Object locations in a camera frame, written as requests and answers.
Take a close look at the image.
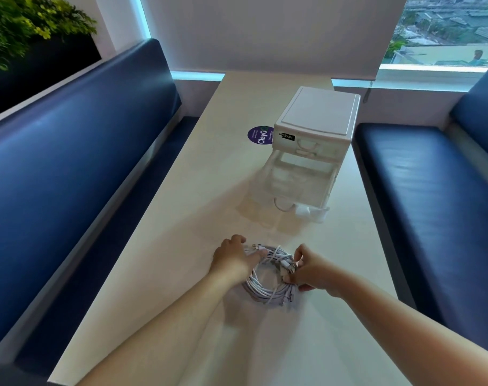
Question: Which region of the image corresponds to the person's right hand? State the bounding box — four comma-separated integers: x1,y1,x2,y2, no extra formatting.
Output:
286,243,346,299

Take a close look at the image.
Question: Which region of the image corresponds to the person's left hand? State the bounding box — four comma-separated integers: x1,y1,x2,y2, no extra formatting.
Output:
208,234,270,285

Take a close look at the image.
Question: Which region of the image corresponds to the single thin white cable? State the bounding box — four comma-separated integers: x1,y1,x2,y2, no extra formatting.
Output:
242,243,302,307

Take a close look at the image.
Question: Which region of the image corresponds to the white mini drawer cabinet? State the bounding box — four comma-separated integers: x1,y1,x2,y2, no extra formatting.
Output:
264,86,362,224

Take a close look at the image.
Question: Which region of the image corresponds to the person's left forearm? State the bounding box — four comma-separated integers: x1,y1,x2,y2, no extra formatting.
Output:
77,273,239,386

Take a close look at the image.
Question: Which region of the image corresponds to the person's right forearm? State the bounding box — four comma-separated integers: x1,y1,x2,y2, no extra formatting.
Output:
328,273,488,386

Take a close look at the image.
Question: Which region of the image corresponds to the black planter box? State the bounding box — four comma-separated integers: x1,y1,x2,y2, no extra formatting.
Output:
0,34,103,121

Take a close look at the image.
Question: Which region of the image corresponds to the white table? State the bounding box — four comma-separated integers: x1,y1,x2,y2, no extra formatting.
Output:
47,71,410,386

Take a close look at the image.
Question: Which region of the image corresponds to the round purple sticker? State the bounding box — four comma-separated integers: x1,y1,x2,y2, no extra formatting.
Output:
247,125,275,146

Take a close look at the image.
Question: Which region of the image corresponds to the blue padded bench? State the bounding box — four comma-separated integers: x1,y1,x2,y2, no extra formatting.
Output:
0,39,199,378
353,64,488,358

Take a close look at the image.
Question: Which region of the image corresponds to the white roller blind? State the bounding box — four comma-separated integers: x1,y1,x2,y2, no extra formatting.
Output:
139,0,410,81

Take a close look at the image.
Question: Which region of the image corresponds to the glass window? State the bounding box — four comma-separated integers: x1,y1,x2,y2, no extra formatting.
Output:
378,0,488,72

